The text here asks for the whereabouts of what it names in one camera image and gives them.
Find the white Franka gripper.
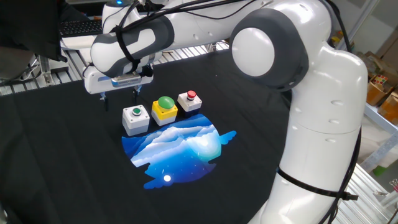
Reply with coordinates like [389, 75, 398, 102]
[82, 63, 155, 112]

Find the white box small green button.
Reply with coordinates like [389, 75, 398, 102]
[121, 104, 151, 137]

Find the yellow box green mushroom button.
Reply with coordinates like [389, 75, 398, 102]
[151, 95, 179, 127]

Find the white box red button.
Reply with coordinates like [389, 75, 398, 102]
[177, 89, 203, 119]

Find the white foam pad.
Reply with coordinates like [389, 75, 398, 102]
[62, 35, 97, 50]
[78, 47, 93, 63]

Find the black cloth with blue print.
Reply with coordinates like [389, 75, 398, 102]
[0, 49, 293, 224]

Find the black computer keyboard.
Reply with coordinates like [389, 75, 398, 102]
[58, 19, 104, 39]

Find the black hanging cloth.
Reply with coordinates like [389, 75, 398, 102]
[0, 0, 68, 63]

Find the brown cardboard box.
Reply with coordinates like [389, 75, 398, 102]
[366, 81, 391, 107]
[377, 91, 398, 126]

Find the colourful puzzle cube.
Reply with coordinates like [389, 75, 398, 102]
[372, 73, 389, 90]

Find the perforated metal bar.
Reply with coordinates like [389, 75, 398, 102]
[360, 130, 398, 172]

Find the black wrist velcro strap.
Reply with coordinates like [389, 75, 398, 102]
[114, 26, 142, 74]

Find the aluminium frame post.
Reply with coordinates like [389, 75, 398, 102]
[37, 54, 53, 87]

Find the black arm cable strap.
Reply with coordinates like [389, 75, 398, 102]
[276, 167, 359, 202]

